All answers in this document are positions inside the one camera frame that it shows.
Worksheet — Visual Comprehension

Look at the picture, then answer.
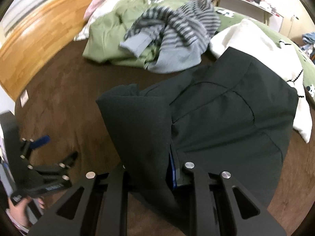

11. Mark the black jacket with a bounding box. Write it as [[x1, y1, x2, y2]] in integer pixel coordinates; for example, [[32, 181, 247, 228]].
[[97, 47, 298, 232]]

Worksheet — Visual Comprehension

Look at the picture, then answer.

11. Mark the pile of clothes on chair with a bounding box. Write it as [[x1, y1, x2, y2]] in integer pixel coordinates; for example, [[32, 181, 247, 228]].
[[300, 32, 315, 63]]

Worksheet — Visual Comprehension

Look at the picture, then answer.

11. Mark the person's left hand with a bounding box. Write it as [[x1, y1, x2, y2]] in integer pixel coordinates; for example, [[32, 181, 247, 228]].
[[6, 197, 33, 230]]

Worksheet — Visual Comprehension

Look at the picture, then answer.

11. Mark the white label tag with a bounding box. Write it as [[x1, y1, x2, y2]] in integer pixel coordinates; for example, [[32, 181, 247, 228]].
[[20, 89, 29, 108]]

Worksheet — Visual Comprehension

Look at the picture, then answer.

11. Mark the wooden headboard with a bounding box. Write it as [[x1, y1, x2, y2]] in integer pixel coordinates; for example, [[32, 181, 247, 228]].
[[1, 0, 92, 101]]

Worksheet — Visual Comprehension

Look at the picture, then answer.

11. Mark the green garment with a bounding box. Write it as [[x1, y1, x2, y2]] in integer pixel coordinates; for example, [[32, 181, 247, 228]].
[[82, 0, 158, 69]]

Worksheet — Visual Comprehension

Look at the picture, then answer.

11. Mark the grey striped sweater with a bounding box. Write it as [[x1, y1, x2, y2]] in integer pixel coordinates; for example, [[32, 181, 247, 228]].
[[120, 0, 221, 74]]

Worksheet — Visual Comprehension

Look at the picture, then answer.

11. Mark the pink pillow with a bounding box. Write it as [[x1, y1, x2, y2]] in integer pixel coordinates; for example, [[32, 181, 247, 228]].
[[83, 0, 105, 21]]

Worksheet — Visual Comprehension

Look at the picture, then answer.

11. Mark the white fleece garment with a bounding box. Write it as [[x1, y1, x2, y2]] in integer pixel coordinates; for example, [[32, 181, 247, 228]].
[[210, 19, 312, 143]]

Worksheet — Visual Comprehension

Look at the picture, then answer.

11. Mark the white desk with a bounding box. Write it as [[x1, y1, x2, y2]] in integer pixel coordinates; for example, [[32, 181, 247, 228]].
[[212, 0, 284, 32]]

